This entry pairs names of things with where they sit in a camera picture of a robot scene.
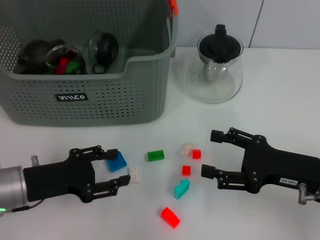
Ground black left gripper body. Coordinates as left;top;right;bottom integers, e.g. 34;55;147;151
23;148;97;203

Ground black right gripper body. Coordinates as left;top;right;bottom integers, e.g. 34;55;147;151
241;136;320;195

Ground blue square toy brick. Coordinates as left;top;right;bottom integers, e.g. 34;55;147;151
104;151;128;173

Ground white translucent toy brick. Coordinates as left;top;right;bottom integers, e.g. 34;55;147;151
176;142;195;158
127;166;141;185

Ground green translucent toy brick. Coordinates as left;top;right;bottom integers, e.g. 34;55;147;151
67;59;81;74
144;149;165;162

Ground long dark red toy brick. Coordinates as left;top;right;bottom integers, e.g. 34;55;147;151
55;57;70;75

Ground glass teacup with black holder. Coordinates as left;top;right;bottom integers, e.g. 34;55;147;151
45;43;87;75
88;31;120;74

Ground grey perforated storage bin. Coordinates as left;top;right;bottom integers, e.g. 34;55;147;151
0;0;180;127

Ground teal toy brick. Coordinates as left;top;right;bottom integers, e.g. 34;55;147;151
173;179;191;201

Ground clear glass teapot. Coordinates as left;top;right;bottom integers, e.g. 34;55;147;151
184;24;244;103

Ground bright red sloped toy brick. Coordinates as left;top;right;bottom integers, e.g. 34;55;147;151
160;206;181;230

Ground black teapot lid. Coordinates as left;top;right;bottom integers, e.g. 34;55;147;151
198;24;243;63

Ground dark clay teapot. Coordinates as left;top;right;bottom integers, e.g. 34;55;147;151
17;39;67;75

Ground right wrist cable with connectors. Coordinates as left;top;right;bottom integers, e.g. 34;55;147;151
297;183;320;205

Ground thin left wrist cable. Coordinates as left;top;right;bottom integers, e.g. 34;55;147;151
8;199;44;213

